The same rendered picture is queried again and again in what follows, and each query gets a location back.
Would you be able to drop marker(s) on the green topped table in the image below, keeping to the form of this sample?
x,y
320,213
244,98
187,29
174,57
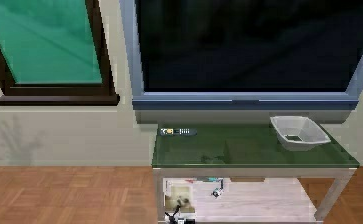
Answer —
x,y
242,150

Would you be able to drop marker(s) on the dark brown framed window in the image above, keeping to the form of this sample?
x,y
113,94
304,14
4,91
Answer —
x,y
52,40

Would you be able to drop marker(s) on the beige book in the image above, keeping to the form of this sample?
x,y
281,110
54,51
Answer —
x,y
179,195

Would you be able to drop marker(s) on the blue-grey framed television set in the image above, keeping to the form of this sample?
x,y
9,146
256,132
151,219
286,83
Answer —
x,y
242,43

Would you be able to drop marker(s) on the pale grey rectangular bowl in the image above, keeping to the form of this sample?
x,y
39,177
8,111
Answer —
x,y
299,133

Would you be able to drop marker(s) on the small teal and white object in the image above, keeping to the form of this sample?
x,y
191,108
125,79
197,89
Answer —
x,y
217,192

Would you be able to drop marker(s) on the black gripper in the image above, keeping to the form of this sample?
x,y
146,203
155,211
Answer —
x,y
171,220

